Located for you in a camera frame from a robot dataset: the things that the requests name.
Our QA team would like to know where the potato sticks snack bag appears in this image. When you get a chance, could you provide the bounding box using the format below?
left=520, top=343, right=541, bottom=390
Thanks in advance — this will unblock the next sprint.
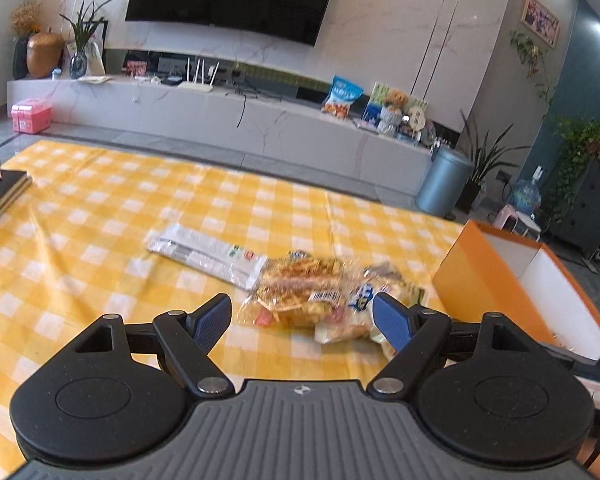
left=314, top=261, right=427, bottom=361

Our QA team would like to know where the white flat snack packet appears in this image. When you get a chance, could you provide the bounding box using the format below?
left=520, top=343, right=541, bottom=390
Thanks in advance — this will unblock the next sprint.
left=147, top=224, right=268, bottom=290

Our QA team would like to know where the orange cardboard box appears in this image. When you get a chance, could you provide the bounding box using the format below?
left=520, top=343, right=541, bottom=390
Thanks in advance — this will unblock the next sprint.
left=432, top=221, right=600, bottom=360

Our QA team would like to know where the yellow crispy snack bag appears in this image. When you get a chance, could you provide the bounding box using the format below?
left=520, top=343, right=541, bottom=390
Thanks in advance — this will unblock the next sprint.
left=236, top=252, right=363, bottom=328

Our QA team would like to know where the yellow checkered tablecloth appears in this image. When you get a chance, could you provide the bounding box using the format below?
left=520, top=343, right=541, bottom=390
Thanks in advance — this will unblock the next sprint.
left=0, top=141, right=460, bottom=479

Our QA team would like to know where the white round stool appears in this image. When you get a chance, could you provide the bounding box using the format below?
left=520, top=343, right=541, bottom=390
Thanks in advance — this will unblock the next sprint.
left=492, top=205, right=542, bottom=240

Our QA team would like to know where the grey round trash bin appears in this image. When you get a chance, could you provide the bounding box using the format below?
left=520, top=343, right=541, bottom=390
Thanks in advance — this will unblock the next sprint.
left=415, top=146, right=474, bottom=218

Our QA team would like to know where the dark grey drawer cabinet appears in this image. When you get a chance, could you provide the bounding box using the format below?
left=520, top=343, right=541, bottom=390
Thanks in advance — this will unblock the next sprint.
left=550, top=159, right=600, bottom=256

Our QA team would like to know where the water jug with pump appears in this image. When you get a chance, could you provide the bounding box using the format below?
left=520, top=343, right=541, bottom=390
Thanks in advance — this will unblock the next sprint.
left=509, top=166, right=544, bottom=217

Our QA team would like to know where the green potted plant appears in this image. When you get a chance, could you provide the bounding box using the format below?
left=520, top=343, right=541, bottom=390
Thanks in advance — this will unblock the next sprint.
left=456, top=112, right=531, bottom=214

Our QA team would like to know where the teddy bear toy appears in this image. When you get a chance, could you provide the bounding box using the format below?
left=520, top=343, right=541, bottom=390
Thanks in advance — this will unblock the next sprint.
left=378, top=89, right=410, bottom=136

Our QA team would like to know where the white marble tv cabinet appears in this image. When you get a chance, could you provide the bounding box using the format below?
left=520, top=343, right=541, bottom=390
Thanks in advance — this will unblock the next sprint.
left=7, top=77, right=431, bottom=195

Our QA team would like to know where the hanging ivy plant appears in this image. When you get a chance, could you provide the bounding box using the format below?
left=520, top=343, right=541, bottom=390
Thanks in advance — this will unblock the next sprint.
left=548, top=118, right=600, bottom=223

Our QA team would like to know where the white wifi router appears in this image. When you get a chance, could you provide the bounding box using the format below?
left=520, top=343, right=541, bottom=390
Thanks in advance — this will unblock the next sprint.
left=176, top=58, right=220, bottom=93

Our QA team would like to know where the blue snack bag on cabinet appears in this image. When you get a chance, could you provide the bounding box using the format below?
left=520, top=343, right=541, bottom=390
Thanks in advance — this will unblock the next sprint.
left=321, top=76, right=364, bottom=119

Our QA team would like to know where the pink storage box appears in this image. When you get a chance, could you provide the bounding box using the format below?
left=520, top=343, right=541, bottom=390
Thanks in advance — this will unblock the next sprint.
left=10, top=99, right=52, bottom=134

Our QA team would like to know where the brown round vase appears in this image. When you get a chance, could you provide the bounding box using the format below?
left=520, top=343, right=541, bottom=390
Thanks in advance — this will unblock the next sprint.
left=27, top=32, right=65, bottom=78

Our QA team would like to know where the glass vase with plant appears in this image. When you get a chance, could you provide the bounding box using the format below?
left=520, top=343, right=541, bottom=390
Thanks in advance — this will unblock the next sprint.
left=60, top=0, right=114, bottom=80

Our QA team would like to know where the framed wall picture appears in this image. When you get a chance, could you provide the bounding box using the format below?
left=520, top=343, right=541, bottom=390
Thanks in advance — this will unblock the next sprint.
left=521, top=0, right=560, bottom=48

